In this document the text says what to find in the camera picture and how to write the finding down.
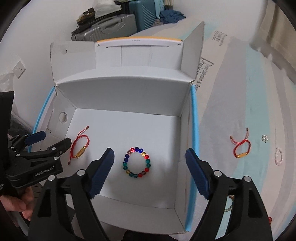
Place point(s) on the white wall socket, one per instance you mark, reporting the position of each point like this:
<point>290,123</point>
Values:
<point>19,69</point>

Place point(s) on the grey suitcase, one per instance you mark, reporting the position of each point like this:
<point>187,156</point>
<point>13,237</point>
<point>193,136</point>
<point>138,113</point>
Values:
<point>108,28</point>

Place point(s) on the white cardboard box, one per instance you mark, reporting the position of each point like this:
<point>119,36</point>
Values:
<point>135,95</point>

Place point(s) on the beige window curtain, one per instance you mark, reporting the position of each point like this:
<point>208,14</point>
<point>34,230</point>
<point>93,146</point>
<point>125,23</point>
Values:
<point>275,38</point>

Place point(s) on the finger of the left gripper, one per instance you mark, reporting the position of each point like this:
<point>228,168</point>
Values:
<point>22,141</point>
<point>57,145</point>

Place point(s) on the striped bed blanket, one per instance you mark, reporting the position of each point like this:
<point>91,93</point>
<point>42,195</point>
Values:
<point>242,95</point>

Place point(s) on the dark blue clothes pile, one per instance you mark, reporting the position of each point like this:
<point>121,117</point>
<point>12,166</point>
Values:
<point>170,16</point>

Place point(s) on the person's left hand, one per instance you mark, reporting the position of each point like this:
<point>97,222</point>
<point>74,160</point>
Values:
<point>25,204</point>

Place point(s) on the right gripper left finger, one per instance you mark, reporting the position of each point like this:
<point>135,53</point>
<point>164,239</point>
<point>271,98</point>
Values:
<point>50,220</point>

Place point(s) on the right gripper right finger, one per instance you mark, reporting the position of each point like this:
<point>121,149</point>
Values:
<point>248,218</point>

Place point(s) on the teal suitcase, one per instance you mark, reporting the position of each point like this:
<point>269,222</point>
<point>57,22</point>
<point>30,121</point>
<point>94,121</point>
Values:
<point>145,12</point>

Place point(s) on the pearl earrings cluster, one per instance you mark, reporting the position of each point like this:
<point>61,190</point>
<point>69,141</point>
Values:
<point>264,138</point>

